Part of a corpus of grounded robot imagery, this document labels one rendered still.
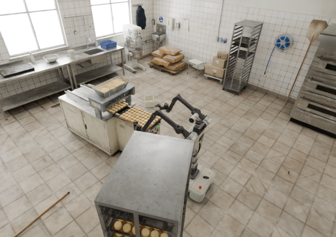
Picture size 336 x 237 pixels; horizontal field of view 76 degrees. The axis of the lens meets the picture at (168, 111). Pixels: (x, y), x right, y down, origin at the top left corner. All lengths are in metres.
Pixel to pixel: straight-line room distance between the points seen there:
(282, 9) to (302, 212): 4.36
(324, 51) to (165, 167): 4.17
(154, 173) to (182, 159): 0.22
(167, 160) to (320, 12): 5.14
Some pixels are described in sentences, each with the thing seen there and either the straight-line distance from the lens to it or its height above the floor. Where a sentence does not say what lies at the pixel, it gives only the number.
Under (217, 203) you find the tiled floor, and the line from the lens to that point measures 3.56.
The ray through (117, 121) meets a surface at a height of 0.76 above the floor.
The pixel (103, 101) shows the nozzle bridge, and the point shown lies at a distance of 3.42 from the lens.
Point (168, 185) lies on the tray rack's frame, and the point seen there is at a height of 1.82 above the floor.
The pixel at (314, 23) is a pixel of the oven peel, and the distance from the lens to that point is 6.01.
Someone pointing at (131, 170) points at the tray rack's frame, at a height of 1.82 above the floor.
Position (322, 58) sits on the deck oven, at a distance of 5.12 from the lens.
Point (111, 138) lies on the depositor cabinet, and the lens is 3.82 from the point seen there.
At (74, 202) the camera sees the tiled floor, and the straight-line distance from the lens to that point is 3.69.
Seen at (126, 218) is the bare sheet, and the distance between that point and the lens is 1.44.
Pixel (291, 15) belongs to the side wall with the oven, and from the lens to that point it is 6.12.
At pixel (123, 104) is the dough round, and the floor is 0.90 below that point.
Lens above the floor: 2.91
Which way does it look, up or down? 34 degrees down
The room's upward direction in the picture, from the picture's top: 2 degrees clockwise
